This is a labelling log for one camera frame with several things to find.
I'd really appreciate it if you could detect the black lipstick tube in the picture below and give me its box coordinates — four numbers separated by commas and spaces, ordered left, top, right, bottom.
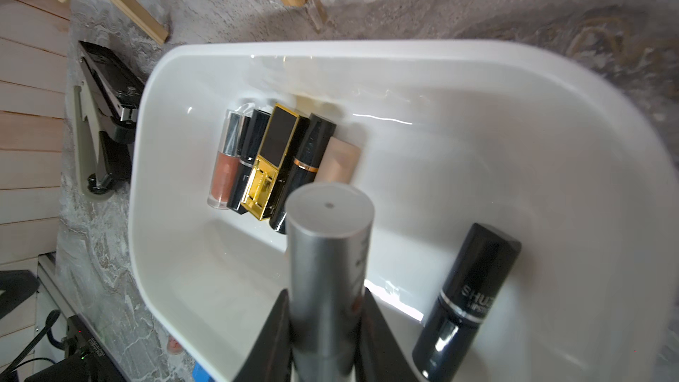
227, 110, 271, 215

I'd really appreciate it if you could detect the pink blue lipstick tube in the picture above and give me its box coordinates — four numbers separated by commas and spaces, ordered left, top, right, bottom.
192, 363, 215, 382

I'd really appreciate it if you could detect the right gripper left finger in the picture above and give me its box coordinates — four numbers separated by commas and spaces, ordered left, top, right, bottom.
233, 289, 292, 382

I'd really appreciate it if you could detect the white storage box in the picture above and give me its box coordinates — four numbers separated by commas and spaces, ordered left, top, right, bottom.
129, 41, 678, 381

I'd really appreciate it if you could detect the black lipstick gold band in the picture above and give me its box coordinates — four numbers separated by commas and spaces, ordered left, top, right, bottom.
270, 114, 336, 235

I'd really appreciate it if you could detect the beige lipstick tube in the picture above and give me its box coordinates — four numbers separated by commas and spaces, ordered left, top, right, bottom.
314, 137, 362, 184

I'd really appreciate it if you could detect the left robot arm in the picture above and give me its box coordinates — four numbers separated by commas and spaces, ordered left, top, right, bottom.
1, 268, 129, 381

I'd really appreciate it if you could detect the gold black square lipstick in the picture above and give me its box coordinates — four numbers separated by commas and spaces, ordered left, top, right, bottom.
242, 104, 309, 221

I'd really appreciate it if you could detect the black lipstick silver band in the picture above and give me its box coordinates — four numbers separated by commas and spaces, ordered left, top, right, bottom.
412, 223, 523, 381

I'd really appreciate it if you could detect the red lip gloss tube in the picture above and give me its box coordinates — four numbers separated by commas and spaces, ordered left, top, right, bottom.
208, 110, 250, 209

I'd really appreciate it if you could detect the silver lipstick tube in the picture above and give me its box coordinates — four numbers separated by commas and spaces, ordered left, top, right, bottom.
286, 182, 375, 381

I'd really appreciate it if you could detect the pink frosted lipstick tube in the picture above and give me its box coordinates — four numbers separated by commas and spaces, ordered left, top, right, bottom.
166, 336, 184, 355

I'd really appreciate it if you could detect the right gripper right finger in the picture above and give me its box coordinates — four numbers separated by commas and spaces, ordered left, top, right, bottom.
354, 288, 418, 382

